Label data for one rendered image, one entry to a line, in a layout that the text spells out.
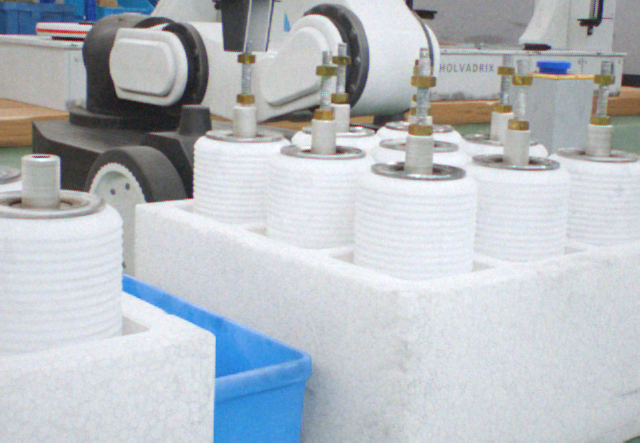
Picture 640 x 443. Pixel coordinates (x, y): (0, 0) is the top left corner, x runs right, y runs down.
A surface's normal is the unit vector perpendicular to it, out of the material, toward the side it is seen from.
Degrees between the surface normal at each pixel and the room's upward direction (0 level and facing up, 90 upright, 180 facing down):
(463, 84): 90
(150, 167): 37
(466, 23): 90
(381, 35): 63
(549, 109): 90
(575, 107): 90
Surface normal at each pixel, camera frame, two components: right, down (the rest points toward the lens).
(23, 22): 0.70, 0.20
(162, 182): 0.49, -0.51
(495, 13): -0.76, 0.09
